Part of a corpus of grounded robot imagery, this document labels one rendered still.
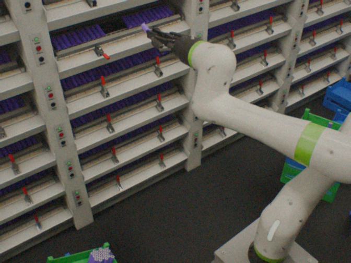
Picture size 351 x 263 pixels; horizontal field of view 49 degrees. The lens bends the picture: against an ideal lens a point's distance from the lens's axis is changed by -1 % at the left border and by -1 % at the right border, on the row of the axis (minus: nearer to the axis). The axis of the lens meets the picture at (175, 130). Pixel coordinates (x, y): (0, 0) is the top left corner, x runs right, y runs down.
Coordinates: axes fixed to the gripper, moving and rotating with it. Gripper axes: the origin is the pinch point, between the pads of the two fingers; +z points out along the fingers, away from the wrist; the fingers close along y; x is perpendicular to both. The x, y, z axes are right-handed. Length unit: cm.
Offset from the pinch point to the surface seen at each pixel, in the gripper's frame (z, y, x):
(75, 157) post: 22, -35, -51
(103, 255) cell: 2, -40, -94
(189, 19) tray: 15.9, 26.8, -4.4
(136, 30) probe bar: 19.7, 2.8, -3.6
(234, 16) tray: 17, 53, -10
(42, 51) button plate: 14.0, -37.4, 1.2
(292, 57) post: 22, 102, -47
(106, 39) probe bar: 19.5, -10.7, -3.8
